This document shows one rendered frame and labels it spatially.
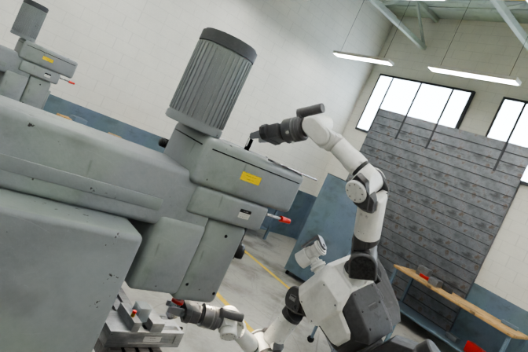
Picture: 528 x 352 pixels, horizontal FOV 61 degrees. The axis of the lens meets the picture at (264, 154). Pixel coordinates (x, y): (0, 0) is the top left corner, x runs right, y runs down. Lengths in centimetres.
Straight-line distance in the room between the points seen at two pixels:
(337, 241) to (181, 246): 624
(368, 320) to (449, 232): 778
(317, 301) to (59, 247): 92
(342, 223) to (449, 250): 250
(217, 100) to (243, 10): 784
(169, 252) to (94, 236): 33
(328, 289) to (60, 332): 86
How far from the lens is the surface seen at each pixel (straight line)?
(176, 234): 152
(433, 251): 950
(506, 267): 905
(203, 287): 170
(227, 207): 157
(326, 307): 171
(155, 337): 205
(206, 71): 146
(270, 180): 162
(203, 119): 145
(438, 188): 972
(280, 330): 202
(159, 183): 143
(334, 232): 770
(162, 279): 158
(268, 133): 159
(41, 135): 129
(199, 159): 145
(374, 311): 173
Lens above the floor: 195
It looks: 2 degrees down
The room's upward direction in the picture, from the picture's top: 25 degrees clockwise
